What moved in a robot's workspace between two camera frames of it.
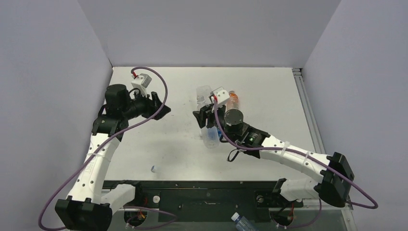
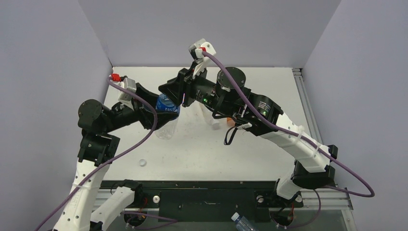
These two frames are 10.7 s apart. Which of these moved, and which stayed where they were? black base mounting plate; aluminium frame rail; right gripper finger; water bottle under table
Moved: right gripper finger
Stayed: water bottle under table; aluminium frame rail; black base mounting plate
